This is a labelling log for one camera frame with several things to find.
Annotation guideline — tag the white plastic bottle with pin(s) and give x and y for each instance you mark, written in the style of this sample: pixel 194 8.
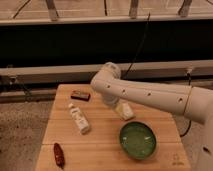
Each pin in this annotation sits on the white plastic bottle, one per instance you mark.
pixel 79 118

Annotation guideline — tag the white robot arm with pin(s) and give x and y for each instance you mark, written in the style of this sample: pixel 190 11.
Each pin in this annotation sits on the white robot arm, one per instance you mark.
pixel 194 103

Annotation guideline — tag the green ceramic bowl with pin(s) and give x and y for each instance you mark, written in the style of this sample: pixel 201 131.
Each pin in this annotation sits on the green ceramic bowl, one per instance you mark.
pixel 137 140

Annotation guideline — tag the white rectangular packet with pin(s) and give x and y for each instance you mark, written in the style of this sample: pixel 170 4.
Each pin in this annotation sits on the white rectangular packet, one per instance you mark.
pixel 125 111

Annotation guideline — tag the dark brown rectangular block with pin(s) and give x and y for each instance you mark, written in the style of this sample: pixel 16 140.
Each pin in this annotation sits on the dark brown rectangular block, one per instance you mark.
pixel 80 95

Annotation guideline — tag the red chili pepper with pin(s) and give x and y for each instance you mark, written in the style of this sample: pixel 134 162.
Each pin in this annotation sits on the red chili pepper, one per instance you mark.
pixel 59 156

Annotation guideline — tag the long metal rail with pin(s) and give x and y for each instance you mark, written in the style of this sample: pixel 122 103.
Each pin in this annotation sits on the long metal rail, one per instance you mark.
pixel 84 73

